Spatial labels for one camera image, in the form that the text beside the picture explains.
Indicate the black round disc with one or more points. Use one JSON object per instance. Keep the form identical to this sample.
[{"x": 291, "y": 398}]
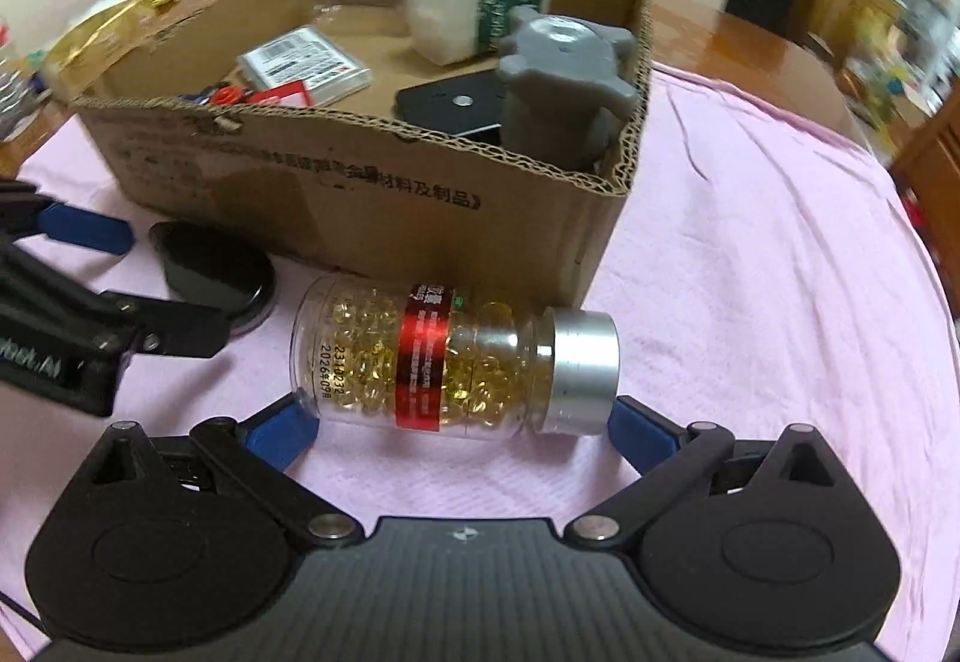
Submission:
[{"x": 210, "y": 264}]

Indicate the black plate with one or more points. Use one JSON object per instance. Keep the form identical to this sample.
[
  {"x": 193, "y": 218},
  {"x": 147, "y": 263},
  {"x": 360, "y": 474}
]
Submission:
[{"x": 450, "y": 107}]

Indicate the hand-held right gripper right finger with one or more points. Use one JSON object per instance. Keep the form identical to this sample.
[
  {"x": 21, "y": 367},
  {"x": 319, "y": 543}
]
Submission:
[{"x": 637, "y": 437}]

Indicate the silver foil packet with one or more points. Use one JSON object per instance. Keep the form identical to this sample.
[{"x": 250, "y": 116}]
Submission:
[{"x": 307, "y": 65}]

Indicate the grey plastic part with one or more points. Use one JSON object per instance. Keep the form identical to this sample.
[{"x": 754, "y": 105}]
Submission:
[{"x": 555, "y": 92}]

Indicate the pink towel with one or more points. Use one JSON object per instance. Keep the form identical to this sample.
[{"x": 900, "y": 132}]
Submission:
[{"x": 750, "y": 257}]

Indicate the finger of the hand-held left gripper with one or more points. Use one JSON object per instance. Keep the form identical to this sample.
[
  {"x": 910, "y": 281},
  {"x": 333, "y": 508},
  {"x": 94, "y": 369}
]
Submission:
[
  {"x": 172, "y": 332},
  {"x": 82, "y": 228}
]

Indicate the capsule bottle silver cap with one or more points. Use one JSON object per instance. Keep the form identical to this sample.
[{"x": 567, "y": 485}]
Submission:
[{"x": 450, "y": 362}]

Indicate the gold tissue pack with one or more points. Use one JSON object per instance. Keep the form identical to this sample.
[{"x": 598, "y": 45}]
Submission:
[{"x": 97, "y": 43}]

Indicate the small red blue object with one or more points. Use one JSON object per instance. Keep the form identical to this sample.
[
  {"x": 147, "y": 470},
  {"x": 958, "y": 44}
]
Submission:
[{"x": 225, "y": 95}]

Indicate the white plastic bottle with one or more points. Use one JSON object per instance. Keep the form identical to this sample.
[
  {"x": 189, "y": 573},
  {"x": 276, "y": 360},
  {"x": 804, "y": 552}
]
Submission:
[{"x": 450, "y": 9}]

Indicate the wooden chair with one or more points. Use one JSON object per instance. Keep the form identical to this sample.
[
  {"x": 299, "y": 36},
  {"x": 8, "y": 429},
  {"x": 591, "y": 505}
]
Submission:
[{"x": 934, "y": 174}]

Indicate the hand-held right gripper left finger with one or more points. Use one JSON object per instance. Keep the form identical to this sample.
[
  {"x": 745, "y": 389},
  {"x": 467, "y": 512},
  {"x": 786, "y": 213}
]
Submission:
[{"x": 281, "y": 433}]

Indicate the water bottle red label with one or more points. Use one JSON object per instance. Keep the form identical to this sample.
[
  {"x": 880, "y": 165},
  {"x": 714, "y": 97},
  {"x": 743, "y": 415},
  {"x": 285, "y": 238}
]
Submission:
[{"x": 19, "y": 84}]

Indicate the wooden cabinet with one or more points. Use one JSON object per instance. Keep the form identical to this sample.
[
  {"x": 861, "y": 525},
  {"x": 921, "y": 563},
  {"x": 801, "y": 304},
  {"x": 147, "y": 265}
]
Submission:
[{"x": 862, "y": 9}]

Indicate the cardboard box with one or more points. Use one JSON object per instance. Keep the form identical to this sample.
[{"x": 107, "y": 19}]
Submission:
[{"x": 375, "y": 212}]

